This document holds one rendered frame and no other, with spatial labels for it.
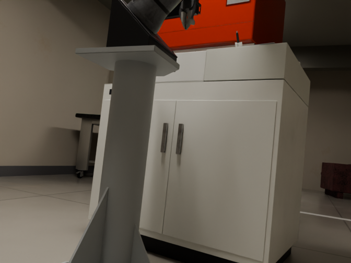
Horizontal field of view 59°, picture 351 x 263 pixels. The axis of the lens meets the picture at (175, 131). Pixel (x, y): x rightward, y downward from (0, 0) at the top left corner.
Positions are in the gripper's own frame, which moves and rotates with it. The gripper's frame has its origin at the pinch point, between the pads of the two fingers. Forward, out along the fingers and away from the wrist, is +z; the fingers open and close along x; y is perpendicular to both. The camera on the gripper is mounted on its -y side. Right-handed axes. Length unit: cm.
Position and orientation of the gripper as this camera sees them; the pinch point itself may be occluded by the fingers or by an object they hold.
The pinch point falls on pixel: (185, 26)
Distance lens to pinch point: 162.0
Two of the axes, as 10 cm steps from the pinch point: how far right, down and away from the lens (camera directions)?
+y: 5.1, 1.1, 8.5
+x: -8.5, -0.6, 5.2
